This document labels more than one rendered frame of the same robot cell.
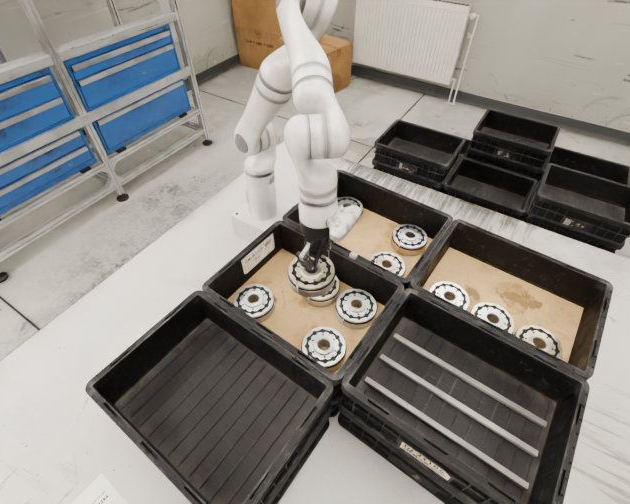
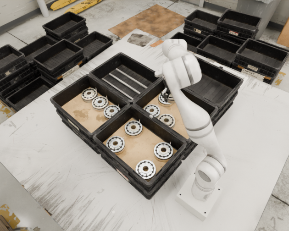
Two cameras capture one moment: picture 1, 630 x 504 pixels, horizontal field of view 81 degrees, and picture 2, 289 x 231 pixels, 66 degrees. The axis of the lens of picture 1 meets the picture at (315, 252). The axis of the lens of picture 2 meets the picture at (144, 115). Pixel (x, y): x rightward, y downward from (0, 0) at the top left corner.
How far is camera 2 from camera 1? 1.38 m
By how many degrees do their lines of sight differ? 79
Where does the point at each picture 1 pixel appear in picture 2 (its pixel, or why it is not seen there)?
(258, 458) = not seen: hidden behind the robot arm
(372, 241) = (135, 149)
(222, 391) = (201, 92)
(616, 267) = (5, 149)
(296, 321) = (176, 111)
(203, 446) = (203, 80)
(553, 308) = (69, 109)
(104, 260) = not seen: outside the picture
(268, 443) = not seen: hidden behind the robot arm
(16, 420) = (274, 107)
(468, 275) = (95, 126)
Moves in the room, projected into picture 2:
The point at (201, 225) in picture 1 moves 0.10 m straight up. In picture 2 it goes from (245, 205) to (252, 199)
